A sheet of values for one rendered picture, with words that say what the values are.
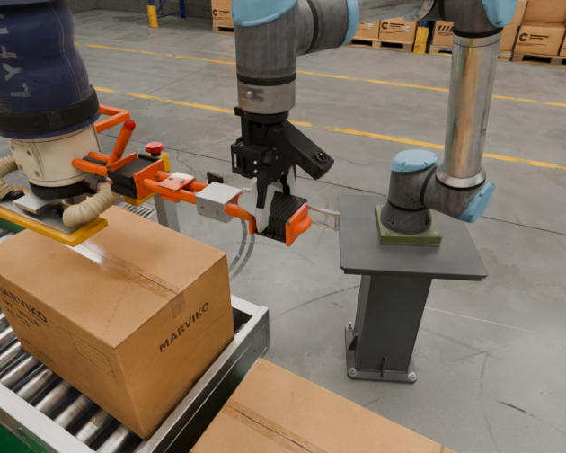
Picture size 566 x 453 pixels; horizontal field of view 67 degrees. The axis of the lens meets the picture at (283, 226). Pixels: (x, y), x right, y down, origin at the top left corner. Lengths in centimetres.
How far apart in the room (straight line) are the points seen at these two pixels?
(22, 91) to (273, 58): 55
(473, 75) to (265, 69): 73
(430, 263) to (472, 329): 95
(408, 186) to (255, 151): 91
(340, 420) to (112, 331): 69
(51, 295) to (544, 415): 197
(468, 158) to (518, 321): 141
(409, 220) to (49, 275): 116
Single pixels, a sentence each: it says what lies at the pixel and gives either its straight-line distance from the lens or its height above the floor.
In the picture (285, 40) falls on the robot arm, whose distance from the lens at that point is 64.
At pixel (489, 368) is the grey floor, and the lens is 234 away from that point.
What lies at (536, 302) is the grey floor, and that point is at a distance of 280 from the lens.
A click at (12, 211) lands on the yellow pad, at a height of 116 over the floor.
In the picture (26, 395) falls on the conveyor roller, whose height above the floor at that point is 54.
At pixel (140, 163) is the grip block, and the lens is 98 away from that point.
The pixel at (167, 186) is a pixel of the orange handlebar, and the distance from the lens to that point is 88.
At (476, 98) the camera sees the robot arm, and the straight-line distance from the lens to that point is 129.
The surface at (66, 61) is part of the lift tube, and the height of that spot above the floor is 149.
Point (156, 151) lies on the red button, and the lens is 168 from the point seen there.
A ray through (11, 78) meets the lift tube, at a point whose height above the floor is 147.
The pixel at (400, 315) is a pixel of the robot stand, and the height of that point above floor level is 40.
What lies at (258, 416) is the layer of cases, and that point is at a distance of 136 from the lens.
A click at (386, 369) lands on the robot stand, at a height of 3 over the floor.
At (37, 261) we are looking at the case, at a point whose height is 95.
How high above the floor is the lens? 171
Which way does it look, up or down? 35 degrees down
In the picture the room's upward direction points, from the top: straight up
